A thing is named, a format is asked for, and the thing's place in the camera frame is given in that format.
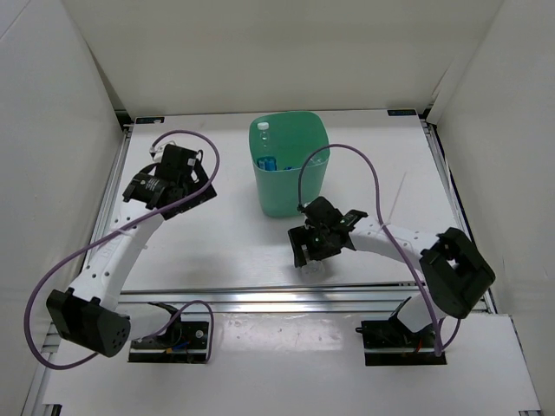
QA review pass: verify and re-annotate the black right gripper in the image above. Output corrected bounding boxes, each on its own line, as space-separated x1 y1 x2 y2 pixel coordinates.
288 224 342 268

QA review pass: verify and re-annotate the small black label bottle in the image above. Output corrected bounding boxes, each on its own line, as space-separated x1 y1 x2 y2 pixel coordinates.
301 260 325 279

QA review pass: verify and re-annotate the Aquarius blue label bottle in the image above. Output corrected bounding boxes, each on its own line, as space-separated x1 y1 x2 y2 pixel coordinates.
257 121 277 172

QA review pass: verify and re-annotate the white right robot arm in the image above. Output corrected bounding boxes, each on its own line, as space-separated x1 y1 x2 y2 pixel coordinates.
288 210 495 347

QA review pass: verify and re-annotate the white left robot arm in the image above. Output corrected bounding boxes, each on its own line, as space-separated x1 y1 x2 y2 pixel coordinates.
46 159 216 357

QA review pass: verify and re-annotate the green plastic bin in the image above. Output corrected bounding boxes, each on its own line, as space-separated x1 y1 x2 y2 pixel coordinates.
248 111 330 218

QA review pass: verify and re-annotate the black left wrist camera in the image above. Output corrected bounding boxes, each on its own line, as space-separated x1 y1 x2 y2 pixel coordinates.
155 144 197 182

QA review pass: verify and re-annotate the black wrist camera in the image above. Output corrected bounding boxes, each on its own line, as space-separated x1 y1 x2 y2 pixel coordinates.
155 144 197 182
303 196 343 228

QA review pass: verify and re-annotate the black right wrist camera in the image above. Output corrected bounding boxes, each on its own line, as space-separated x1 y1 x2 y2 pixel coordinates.
303 196 343 228

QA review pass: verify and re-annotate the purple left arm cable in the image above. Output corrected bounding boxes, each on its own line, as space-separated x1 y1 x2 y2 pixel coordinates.
23 129 221 370

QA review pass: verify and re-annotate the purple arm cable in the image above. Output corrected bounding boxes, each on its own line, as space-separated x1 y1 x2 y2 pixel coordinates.
297 144 461 357
23 129 221 370

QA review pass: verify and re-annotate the aluminium table edge rail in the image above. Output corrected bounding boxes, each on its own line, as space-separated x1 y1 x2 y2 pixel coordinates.
119 284 419 314

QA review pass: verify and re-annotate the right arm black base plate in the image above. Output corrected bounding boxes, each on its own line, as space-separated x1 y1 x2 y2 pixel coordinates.
355 320 447 367

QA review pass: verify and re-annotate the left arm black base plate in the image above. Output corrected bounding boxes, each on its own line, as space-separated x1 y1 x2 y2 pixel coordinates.
127 321 211 364

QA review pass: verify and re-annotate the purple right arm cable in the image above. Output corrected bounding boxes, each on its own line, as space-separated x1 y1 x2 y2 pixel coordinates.
297 144 461 357

